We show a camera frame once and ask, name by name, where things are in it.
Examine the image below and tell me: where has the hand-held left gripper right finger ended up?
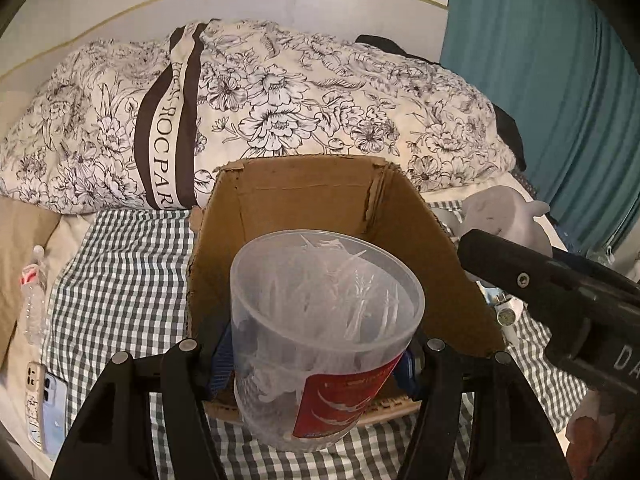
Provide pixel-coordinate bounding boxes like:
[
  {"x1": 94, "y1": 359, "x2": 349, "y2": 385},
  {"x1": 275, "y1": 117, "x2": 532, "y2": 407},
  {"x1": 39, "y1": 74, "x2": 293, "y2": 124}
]
[{"x1": 395, "y1": 337, "x2": 573, "y2": 480}]

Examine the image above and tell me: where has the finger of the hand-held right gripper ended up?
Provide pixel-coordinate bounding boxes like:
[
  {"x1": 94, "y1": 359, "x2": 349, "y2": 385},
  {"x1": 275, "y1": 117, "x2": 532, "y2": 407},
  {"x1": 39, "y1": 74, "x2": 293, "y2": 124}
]
[{"x1": 457, "y1": 229, "x2": 640, "y2": 332}]

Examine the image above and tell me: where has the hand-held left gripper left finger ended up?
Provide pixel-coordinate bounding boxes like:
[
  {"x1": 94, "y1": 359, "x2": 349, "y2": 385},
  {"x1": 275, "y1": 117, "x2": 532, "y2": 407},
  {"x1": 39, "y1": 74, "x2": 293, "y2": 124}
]
[{"x1": 50, "y1": 322, "x2": 236, "y2": 480}]

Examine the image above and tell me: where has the clear plastic tub red label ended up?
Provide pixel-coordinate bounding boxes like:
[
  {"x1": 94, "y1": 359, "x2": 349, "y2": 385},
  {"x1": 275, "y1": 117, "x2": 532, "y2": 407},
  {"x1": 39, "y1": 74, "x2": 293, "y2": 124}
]
[{"x1": 230, "y1": 230, "x2": 426, "y2": 453}]

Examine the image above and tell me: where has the brown cardboard box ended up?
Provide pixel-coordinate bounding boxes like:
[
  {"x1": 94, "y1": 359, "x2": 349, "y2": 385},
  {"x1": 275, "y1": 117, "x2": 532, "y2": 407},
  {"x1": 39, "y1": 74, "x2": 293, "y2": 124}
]
[{"x1": 186, "y1": 155, "x2": 507, "y2": 423}]

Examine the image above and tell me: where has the small white round-dial watch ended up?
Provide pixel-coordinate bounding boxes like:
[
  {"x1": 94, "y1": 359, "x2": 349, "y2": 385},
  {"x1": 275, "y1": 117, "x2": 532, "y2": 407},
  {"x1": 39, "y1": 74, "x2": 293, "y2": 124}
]
[{"x1": 492, "y1": 295, "x2": 523, "y2": 341}]

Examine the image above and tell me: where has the grey plush toy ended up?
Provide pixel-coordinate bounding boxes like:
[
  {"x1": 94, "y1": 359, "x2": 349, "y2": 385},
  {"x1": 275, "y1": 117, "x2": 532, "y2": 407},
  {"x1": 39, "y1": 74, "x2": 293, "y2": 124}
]
[{"x1": 460, "y1": 185, "x2": 553, "y2": 256}]

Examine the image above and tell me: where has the grey checked bed sheet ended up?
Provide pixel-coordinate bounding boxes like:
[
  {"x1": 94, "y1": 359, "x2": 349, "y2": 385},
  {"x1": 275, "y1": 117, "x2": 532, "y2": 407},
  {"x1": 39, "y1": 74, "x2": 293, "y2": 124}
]
[{"x1": 42, "y1": 200, "x2": 588, "y2": 480}]

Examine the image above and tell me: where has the black garment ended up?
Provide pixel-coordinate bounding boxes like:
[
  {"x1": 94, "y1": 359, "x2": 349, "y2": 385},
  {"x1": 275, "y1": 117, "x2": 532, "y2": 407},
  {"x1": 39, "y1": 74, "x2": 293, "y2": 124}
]
[
  {"x1": 492, "y1": 104, "x2": 528, "y2": 172},
  {"x1": 356, "y1": 34, "x2": 441, "y2": 64}
]

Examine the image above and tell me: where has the light blue smartphone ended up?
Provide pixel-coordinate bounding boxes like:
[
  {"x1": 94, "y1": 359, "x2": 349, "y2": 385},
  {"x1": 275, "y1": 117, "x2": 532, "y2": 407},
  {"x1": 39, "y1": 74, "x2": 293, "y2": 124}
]
[{"x1": 26, "y1": 361, "x2": 68, "y2": 456}]

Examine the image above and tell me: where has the teal curtain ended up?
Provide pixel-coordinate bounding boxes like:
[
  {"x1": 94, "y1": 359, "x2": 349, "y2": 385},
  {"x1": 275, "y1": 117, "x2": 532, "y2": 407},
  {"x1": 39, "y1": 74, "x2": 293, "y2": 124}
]
[{"x1": 440, "y1": 0, "x2": 640, "y2": 281}]

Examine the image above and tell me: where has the clear plastic water bottle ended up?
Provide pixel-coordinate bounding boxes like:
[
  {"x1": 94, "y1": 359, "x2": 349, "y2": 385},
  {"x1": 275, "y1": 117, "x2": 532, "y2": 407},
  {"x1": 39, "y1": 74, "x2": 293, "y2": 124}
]
[{"x1": 19, "y1": 245, "x2": 50, "y2": 346}]

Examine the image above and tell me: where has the beige blanket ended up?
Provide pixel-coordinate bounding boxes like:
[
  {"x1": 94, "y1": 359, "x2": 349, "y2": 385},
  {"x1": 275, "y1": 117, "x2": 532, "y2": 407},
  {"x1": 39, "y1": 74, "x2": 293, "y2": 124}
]
[{"x1": 0, "y1": 195, "x2": 62, "y2": 361}]

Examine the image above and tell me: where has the floral black and white duvet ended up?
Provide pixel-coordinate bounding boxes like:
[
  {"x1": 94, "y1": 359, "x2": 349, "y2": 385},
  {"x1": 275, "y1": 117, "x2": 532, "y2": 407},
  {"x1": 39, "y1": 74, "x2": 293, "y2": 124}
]
[{"x1": 0, "y1": 19, "x2": 516, "y2": 216}]

